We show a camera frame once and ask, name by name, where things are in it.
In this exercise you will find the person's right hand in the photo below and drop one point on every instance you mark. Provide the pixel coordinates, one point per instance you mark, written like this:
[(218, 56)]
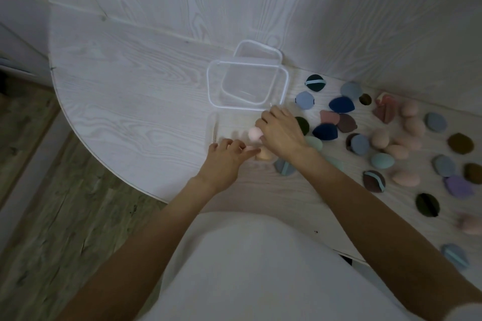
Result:
[(286, 136)]

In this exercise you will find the person's left hand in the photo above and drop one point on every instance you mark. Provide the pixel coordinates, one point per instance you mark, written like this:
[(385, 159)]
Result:
[(222, 164)]

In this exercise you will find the person's right fingers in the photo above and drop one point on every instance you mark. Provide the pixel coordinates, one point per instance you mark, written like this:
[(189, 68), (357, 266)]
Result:
[(268, 123)]

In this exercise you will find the person's left fingers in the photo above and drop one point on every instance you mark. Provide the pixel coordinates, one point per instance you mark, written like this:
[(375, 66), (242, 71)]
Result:
[(235, 147)]

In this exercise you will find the pink egg makeup sponge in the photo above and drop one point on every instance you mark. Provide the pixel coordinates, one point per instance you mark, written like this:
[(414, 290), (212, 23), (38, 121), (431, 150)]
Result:
[(253, 133)]

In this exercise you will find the person's left forearm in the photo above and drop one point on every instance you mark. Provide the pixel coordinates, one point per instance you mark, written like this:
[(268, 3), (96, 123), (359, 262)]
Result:
[(150, 249)]

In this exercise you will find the person's right forearm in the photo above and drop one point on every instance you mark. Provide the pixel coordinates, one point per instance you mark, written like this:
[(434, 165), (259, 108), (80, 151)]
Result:
[(376, 226)]

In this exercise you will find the peach egg makeup sponge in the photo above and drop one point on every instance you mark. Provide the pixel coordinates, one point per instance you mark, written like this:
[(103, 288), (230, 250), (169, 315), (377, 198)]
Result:
[(264, 156)]

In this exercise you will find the clear plastic container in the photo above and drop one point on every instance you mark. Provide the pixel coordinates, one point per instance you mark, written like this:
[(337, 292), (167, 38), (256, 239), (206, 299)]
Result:
[(246, 85)]

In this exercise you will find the pink wedge sponge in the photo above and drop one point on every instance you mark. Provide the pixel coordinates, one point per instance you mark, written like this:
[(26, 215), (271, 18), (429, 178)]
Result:
[(328, 117)]

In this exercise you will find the clear plastic lid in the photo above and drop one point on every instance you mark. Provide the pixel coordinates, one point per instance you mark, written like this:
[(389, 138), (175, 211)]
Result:
[(256, 51)]

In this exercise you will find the scattered colourful flat makeup puffs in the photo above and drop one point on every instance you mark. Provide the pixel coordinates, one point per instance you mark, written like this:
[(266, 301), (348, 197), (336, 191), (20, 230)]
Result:
[(361, 144)]

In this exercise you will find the maroon wedge sponge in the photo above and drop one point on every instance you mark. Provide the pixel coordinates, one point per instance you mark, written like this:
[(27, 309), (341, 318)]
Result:
[(386, 111)]

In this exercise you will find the person's white shirt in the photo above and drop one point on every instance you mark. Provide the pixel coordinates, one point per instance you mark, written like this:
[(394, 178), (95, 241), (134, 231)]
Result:
[(256, 275)]

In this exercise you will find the scattered group of egg sponges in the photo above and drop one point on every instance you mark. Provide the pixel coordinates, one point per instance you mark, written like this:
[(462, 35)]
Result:
[(408, 125)]

